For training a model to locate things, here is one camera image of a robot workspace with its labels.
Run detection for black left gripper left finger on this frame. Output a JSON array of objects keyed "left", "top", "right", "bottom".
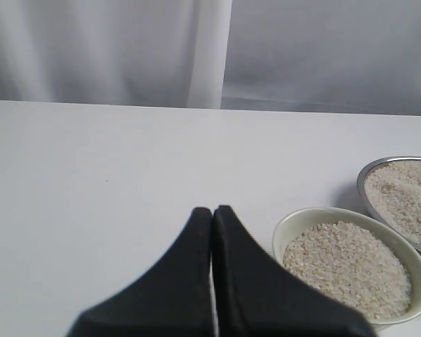
[{"left": 68, "top": 207, "right": 214, "bottom": 336}]

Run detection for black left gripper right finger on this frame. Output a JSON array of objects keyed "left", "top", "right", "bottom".
[{"left": 212, "top": 206, "right": 375, "bottom": 336}]

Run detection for white ceramic bowl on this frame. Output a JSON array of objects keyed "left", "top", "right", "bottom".
[{"left": 272, "top": 208, "right": 421, "bottom": 330}]

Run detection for steel bowl of rice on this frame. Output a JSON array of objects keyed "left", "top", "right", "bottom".
[{"left": 356, "top": 156, "right": 421, "bottom": 255}]

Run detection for white backdrop curtain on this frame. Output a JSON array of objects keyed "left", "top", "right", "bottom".
[{"left": 0, "top": 1, "right": 421, "bottom": 115}]

